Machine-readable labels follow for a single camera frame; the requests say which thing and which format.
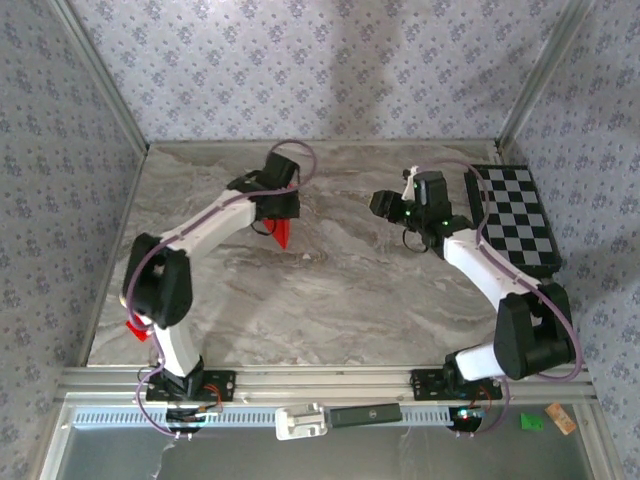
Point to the red paper sheet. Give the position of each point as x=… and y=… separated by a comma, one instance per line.
x=283, y=234

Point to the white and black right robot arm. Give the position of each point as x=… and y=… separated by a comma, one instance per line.
x=530, y=335

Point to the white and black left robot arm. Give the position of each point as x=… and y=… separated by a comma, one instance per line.
x=160, y=280

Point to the steel sheet panel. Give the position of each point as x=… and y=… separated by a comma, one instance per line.
x=350, y=455

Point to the aluminium table edge strip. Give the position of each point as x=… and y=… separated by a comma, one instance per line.
x=325, y=143

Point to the black and grey chessboard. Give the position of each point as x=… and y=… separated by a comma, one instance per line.
x=520, y=210

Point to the small red block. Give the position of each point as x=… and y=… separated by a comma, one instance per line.
x=136, y=331

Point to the black rectangular device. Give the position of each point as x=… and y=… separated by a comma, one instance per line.
x=365, y=416

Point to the black round controller board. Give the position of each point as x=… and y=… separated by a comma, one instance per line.
x=182, y=416
x=465, y=420

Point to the white plastic holder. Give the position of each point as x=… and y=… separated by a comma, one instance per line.
x=300, y=422

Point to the small green object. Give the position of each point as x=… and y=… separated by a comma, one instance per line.
x=531, y=422

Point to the small brown object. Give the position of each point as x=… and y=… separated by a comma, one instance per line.
x=561, y=419

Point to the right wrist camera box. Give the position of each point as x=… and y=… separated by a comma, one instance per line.
x=411, y=174

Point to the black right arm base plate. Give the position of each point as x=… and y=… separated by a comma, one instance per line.
x=425, y=385

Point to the aluminium frame post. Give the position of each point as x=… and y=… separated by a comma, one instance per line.
x=107, y=80
x=540, y=75

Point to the aluminium front rail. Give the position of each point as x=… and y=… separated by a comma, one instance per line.
x=325, y=382

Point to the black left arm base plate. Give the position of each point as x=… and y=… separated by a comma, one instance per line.
x=222, y=385

